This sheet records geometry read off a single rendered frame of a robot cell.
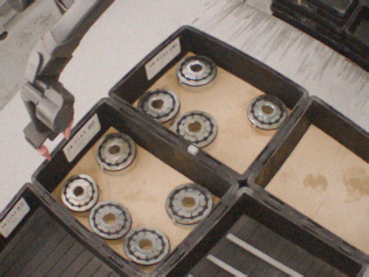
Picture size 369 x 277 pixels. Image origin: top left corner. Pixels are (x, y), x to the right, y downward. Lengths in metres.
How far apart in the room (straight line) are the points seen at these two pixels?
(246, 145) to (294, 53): 0.48
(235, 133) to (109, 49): 0.59
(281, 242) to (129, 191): 0.38
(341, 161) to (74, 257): 0.70
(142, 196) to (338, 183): 0.48
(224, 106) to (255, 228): 0.34
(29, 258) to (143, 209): 0.35
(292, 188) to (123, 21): 0.89
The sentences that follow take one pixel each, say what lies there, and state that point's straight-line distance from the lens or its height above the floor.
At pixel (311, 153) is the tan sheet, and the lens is 1.34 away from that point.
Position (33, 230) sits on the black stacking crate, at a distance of 1.33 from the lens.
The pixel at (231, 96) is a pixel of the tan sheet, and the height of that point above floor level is 0.83.
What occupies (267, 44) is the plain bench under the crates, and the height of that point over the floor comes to 0.70.
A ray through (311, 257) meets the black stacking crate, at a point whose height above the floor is 0.83.
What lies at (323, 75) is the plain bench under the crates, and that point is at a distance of 1.68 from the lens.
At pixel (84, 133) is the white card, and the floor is 0.90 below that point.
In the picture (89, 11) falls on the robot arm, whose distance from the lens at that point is 0.89.
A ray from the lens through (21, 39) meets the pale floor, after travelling 3.12.
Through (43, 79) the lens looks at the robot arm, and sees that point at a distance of 0.97.
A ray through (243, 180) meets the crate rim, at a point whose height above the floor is 0.93.
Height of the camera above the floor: 1.96
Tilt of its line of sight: 56 degrees down
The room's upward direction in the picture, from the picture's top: 10 degrees counter-clockwise
